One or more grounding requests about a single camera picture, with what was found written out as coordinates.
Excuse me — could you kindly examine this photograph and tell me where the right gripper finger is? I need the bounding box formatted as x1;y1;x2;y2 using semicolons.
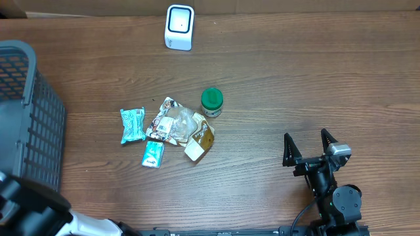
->
282;133;302;167
321;128;337;153

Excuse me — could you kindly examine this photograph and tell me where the green lid jar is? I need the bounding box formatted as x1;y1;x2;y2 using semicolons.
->
201;88;224;117

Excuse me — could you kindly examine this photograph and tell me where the brown clear snack bag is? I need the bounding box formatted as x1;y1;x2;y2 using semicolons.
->
146;97;215;161

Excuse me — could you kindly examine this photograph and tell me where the teal tissue pack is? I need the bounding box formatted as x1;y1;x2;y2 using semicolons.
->
142;141;165;168

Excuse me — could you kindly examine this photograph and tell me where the teal snack packet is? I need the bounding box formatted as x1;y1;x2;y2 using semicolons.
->
120;107;146;144

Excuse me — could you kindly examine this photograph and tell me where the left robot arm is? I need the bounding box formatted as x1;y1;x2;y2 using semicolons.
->
1;172;141;236

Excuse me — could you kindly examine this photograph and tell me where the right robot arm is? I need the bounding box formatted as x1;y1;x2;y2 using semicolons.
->
282;129;369;236

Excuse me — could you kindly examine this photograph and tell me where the white barcode scanner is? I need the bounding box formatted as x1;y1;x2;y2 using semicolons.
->
164;4;195;51

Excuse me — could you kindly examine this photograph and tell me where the grey plastic shopping basket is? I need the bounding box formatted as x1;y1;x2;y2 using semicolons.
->
1;40;68;191

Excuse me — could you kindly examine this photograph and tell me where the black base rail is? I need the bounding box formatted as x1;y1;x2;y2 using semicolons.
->
138;226;371;236

